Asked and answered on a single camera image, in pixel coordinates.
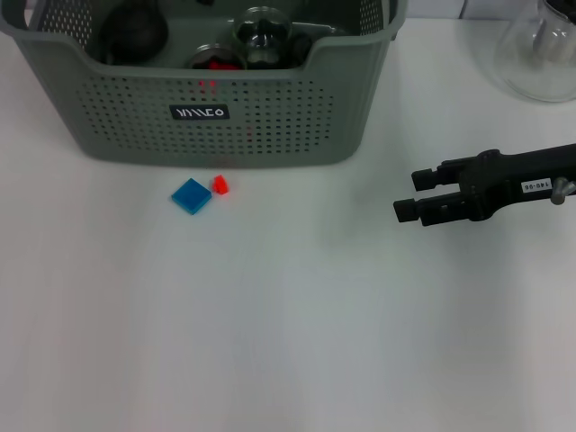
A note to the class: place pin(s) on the grey perforated plastic storage bin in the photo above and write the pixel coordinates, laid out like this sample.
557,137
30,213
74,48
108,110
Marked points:
292,112

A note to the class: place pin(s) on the black round teapot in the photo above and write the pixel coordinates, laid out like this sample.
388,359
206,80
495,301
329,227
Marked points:
135,31

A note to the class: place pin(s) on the large bright red toy brick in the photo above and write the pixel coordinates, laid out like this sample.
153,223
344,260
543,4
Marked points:
222,66

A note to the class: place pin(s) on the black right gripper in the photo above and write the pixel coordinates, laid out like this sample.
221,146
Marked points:
504,180

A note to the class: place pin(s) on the blue toy brick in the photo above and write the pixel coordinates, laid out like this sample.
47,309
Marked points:
191,195

